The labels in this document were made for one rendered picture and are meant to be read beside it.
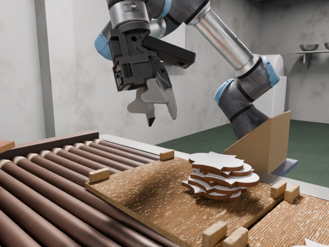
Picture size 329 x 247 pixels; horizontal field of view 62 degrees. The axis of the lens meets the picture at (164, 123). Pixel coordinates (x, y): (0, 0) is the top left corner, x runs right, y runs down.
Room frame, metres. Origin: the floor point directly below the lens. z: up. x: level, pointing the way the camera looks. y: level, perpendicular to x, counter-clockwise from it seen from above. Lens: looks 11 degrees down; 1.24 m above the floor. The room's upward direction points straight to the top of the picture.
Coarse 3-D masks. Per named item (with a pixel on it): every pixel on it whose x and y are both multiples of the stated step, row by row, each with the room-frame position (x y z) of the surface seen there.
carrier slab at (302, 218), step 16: (288, 208) 0.56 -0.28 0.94; (304, 208) 0.56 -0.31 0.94; (320, 208) 0.56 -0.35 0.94; (256, 224) 0.49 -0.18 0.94; (272, 224) 0.49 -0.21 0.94; (288, 224) 0.49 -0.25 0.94; (304, 224) 0.49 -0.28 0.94; (320, 224) 0.49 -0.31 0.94; (256, 240) 0.44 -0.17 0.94; (272, 240) 0.44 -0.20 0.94; (288, 240) 0.44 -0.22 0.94; (304, 240) 0.44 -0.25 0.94; (320, 240) 0.44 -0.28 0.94
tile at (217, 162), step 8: (192, 160) 0.65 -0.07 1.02; (200, 160) 0.64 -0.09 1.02; (208, 160) 0.64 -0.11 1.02; (216, 160) 0.64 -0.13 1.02; (224, 160) 0.64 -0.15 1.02; (232, 160) 0.64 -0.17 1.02; (240, 160) 0.64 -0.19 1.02; (192, 168) 0.62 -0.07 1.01; (200, 168) 0.62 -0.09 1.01; (208, 168) 0.61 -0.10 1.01; (216, 168) 0.59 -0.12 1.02; (224, 168) 0.60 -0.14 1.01; (232, 168) 0.60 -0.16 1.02; (240, 168) 0.60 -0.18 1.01
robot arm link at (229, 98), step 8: (232, 80) 1.13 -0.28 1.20; (224, 88) 1.11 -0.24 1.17; (232, 88) 1.09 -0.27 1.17; (240, 88) 1.07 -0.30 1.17; (216, 96) 1.13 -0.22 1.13; (224, 96) 1.10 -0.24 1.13; (232, 96) 1.08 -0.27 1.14; (240, 96) 1.07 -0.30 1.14; (248, 96) 1.06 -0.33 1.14; (224, 104) 1.10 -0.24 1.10; (232, 104) 1.08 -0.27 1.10; (240, 104) 1.07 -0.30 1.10; (248, 104) 1.07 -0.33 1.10; (224, 112) 1.12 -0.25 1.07; (232, 112) 1.08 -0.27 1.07
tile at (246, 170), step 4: (244, 164) 0.65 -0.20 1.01; (244, 168) 0.62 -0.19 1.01; (248, 168) 0.62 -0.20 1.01; (200, 172) 0.62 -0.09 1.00; (204, 172) 0.62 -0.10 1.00; (208, 172) 0.62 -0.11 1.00; (212, 172) 0.61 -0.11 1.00; (224, 172) 0.59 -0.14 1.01; (228, 172) 0.59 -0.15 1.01; (232, 172) 0.60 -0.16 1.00; (236, 172) 0.60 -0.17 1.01; (240, 172) 0.60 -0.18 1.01; (244, 172) 0.60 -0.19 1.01; (248, 172) 0.60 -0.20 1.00; (224, 176) 0.59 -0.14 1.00; (228, 176) 0.59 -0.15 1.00
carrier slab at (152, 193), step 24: (144, 168) 0.81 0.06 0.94; (168, 168) 0.81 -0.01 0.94; (96, 192) 0.65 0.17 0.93; (120, 192) 0.64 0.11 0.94; (144, 192) 0.64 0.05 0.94; (168, 192) 0.64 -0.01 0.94; (192, 192) 0.64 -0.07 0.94; (264, 192) 0.64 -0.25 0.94; (144, 216) 0.52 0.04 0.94; (168, 216) 0.52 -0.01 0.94; (192, 216) 0.52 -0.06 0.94; (216, 216) 0.52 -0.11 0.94; (240, 216) 0.52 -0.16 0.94; (192, 240) 0.44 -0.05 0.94
